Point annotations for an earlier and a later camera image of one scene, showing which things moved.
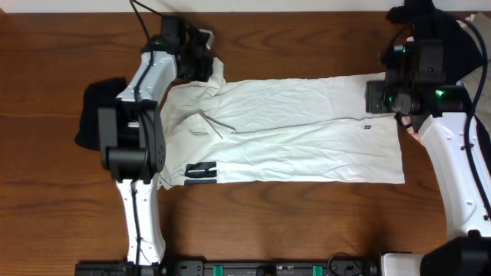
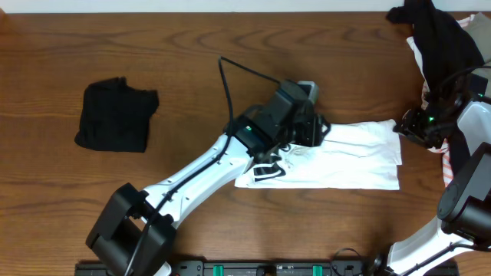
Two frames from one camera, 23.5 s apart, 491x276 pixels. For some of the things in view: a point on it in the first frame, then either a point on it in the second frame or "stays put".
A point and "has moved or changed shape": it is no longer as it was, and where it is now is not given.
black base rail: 236,267 stays put
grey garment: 477,85 stays put
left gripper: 202,65 to 312,128
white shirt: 218,131 has moved or changed shape
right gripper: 374,96 to 410,128
